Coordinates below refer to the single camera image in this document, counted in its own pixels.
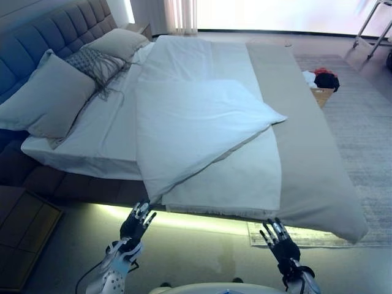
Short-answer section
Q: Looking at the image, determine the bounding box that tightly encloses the beige bed runner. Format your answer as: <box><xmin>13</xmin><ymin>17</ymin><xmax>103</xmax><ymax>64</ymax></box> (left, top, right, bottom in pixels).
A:
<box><xmin>244</xmin><ymin>41</ymin><xmax>369</xmax><ymax>245</ymax></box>

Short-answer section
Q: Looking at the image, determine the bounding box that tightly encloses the cardboard box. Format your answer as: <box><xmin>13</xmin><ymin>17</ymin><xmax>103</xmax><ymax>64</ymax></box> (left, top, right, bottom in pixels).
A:
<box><xmin>309</xmin><ymin>86</ymin><xmax>335</xmax><ymax>110</ymax></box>

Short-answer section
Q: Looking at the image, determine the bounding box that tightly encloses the brown wooden nightstand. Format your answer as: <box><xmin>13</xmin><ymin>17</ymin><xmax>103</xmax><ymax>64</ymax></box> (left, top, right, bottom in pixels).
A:
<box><xmin>127</xmin><ymin>23</ymin><xmax>153</xmax><ymax>40</ymax></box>
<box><xmin>0</xmin><ymin>186</ymin><xmax>65</xmax><ymax>293</ymax></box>

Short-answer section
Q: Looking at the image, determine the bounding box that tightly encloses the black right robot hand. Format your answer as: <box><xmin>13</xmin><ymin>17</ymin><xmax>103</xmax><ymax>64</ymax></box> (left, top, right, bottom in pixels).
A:
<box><xmin>259</xmin><ymin>217</ymin><xmax>301</xmax><ymax>271</ymax></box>

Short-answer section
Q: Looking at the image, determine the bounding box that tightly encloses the metal rack frame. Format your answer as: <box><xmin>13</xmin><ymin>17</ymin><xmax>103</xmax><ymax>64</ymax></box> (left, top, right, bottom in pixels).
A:
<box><xmin>352</xmin><ymin>0</ymin><xmax>392</xmax><ymax>61</ymax></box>

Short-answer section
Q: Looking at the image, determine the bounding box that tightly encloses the grey striped rug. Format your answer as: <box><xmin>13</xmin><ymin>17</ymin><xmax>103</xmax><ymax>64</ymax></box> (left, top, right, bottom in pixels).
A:
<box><xmin>247</xmin><ymin>54</ymin><xmax>392</xmax><ymax>248</ymax></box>

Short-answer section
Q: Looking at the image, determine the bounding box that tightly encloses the large beige pillow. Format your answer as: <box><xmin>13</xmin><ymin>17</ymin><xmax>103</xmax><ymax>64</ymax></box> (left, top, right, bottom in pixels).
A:
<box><xmin>87</xmin><ymin>28</ymin><xmax>149</xmax><ymax>62</ymax></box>
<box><xmin>0</xmin><ymin>48</ymin><xmax>96</xmax><ymax>140</ymax></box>

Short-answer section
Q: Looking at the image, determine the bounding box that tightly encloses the brown tufted headboard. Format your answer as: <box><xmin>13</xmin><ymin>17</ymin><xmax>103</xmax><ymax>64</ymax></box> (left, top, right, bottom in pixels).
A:
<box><xmin>0</xmin><ymin>0</ymin><xmax>119</xmax><ymax>105</ymax></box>

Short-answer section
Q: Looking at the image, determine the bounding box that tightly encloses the brown upholstered bed frame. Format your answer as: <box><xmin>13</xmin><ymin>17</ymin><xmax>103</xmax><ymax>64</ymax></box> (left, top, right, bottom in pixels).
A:
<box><xmin>0</xmin><ymin>128</ymin><xmax>148</xmax><ymax>203</ymax></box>

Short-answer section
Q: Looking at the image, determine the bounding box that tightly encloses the woven fringed cushion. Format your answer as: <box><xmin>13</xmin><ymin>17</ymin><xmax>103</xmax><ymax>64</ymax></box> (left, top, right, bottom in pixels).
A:
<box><xmin>66</xmin><ymin>47</ymin><xmax>131</xmax><ymax>102</ymax></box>

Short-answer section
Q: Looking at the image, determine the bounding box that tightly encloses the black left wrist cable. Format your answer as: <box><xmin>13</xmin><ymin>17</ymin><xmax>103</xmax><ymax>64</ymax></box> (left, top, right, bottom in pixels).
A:
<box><xmin>78</xmin><ymin>241</ymin><xmax>139</xmax><ymax>289</ymax></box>

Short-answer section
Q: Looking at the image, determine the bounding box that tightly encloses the black garment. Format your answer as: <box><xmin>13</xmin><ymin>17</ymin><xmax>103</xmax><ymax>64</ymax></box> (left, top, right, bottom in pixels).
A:
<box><xmin>314</xmin><ymin>72</ymin><xmax>341</xmax><ymax>92</ymax></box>

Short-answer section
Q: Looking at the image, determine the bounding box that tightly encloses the beige drape curtain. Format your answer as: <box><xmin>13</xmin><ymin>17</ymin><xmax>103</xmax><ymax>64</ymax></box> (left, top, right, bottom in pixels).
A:
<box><xmin>162</xmin><ymin>0</ymin><xmax>200</xmax><ymax>37</ymax></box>

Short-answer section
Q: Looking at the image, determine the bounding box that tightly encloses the white sheeted mattress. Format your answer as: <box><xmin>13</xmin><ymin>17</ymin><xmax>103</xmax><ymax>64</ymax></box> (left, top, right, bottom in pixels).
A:
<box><xmin>20</xmin><ymin>41</ymin><xmax>157</xmax><ymax>181</ymax></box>

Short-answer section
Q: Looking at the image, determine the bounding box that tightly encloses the silver robot torso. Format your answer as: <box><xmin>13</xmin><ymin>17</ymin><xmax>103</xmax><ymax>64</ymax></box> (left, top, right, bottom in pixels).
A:
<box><xmin>149</xmin><ymin>281</ymin><xmax>288</xmax><ymax>294</ymax></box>

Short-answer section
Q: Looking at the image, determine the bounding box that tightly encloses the white garment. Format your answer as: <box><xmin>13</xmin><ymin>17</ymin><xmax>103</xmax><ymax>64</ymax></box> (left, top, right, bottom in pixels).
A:
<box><xmin>301</xmin><ymin>70</ymin><xmax>319</xmax><ymax>88</ymax></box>

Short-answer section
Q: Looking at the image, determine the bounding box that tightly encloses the white duvet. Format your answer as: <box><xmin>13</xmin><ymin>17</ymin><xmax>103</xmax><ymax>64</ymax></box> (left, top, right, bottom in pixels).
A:
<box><xmin>134</xmin><ymin>34</ymin><xmax>289</xmax><ymax>200</ymax></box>

